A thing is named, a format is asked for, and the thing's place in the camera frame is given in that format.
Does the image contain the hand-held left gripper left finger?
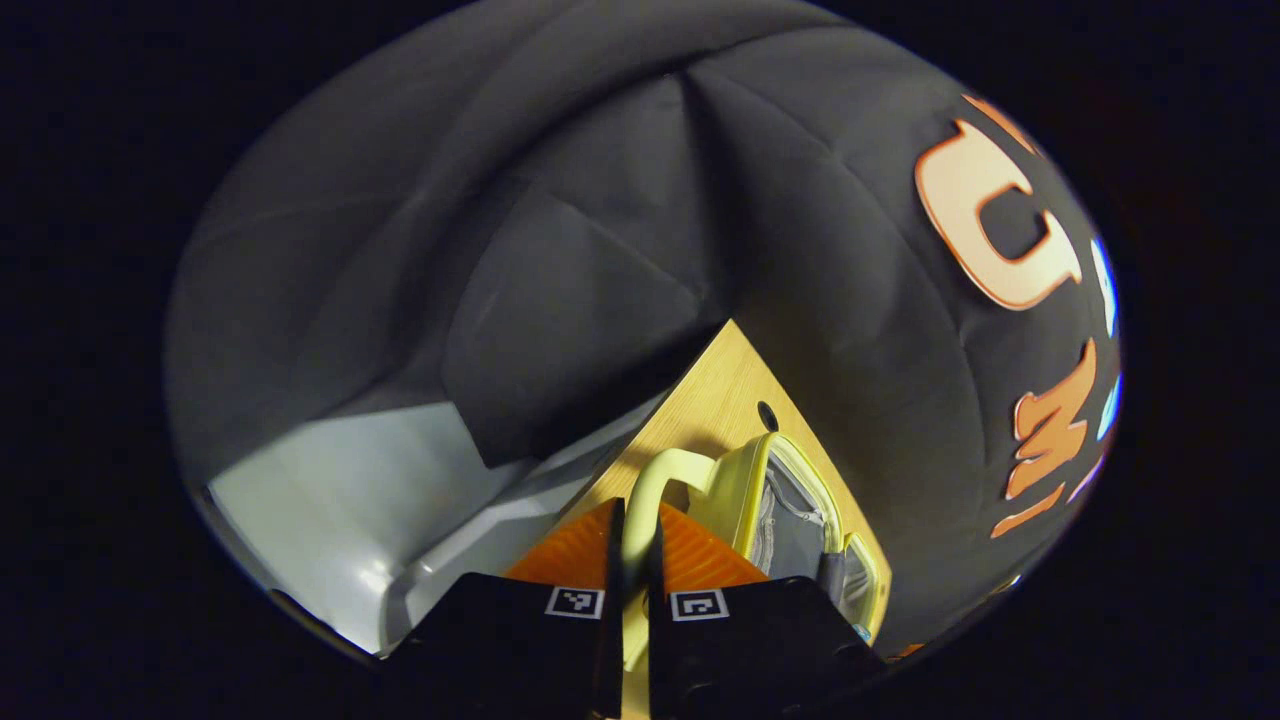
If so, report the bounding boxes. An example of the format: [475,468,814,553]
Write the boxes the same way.
[380,497,626,720]

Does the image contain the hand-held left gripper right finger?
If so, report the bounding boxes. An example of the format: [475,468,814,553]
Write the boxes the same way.
[645,500,891,720]

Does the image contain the pale yellow small suitcase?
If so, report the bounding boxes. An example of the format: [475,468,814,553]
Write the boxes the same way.
[620,430,893,720]

